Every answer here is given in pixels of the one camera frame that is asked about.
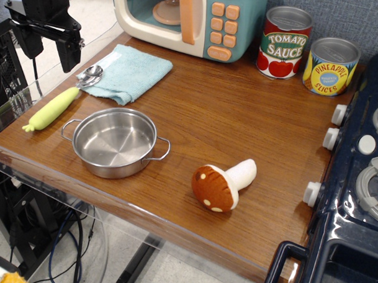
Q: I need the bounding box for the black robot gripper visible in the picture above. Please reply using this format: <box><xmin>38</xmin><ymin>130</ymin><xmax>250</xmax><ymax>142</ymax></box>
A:
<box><xmin>5</xmin><ymin>0</ymin><xmax>84</xmax><ymax>73</ymax></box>

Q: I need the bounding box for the small stainless steel pot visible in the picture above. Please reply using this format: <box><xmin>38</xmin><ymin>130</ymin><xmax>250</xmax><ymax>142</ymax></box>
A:
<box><xmin>61</xmin><ymin>107</ymin><xmax>171</xmax><ymax>179</ymax></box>

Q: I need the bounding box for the light blue folded cloth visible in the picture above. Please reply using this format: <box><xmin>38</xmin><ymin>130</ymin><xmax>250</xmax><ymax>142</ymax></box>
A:
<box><xmin>81</xmin><ymin>44</ymin><xmax>173</xmax><ymax>106</ymax></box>

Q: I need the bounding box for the toy microwave oven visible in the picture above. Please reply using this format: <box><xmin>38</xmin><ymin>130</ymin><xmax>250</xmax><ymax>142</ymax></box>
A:
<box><xmin>113</xmin><ymin>0</ymin><xmax>268</xmax><ymax>63</ymax></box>

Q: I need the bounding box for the plush brown mushroom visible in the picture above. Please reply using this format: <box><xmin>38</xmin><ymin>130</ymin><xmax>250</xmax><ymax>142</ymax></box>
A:
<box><xmin>191</xmin><ymin>158</ymin><xmax>257</xmax><ymax>213</ymax></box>

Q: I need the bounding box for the tomato sauce can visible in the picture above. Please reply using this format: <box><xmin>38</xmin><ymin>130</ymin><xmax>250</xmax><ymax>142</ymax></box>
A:
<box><xmin>256</xmin><ymin>6</ymin><xmax>313</xmax><ymax>79</ymax></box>

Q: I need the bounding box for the pineapple slices can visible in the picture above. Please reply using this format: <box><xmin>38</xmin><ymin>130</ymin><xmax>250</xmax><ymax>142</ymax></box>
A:
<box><xmin>302</xmin><ymin>37</ymin><xmax>361</xmax><ymax>97</ymax></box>

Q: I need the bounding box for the white stove knob middle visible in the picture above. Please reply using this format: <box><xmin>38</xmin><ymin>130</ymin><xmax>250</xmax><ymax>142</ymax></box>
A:
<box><xmin>322</xmin><ymin>128</ymin><xmax>339</xmax><ymax>151</ymax></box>

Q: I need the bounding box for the white stove knob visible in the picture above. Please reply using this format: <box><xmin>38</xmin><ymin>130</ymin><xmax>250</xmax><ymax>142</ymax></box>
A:
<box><xmin>303</xmin><ymin>182</ymin><xmax>322</xmax><ymax>207</ymax></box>
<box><xmin>322</xmin><ymin>128</ymin><xmax>339</xmax><ymax>151</ymax></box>
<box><xmin>331</xmin><ymin>104</ymin><xmax>348</xmax><ymax>126</ymax></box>

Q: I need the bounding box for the white stove knob top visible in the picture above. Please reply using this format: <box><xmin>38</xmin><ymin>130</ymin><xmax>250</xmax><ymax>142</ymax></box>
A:
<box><xmin>331</xmin><ymin>104</ymin><xmax>348</xmax><ymax>126</ymax></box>

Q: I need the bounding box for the white stove knob bottom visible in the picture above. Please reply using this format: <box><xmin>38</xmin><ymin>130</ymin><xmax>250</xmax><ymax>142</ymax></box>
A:
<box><xmin>303</xmin><ymin>182</ymin><xmax>322</xmax><ymax>207</ymax></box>

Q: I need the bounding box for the dark blue toy stove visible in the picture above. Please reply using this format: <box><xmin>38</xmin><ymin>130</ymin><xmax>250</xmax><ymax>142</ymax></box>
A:
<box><xmin>264</xmin><ymin>54</ymin><xmax>378</xmax><ymax>283</ymax></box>

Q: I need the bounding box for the spoon with green handle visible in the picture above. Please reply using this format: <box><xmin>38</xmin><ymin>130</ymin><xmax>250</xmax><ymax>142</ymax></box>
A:
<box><xmin>22</xmin><ymin>65</ymin><xmax>103</xmax><ymax>132</ymax></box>

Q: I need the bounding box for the blue floor cable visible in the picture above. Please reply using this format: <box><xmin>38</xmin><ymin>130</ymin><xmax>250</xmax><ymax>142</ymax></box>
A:
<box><xmin>47</xmin><ymin>206</ymin><xmax>85</xmax><ymax>283</ymax></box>

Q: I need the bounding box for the black floor cable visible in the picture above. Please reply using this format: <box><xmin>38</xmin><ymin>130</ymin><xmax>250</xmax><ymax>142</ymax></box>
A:
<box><xmin>28</xmin><ymin>200</ymin><xmax>97</xmax><ymax>283</ymax></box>

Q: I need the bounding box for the black table leg frame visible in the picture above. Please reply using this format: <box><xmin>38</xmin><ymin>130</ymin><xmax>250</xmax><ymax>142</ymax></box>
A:
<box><xmin>115</xmin><ymin>234</ymin><xmax>164</xmax><ymax>283</ymax></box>

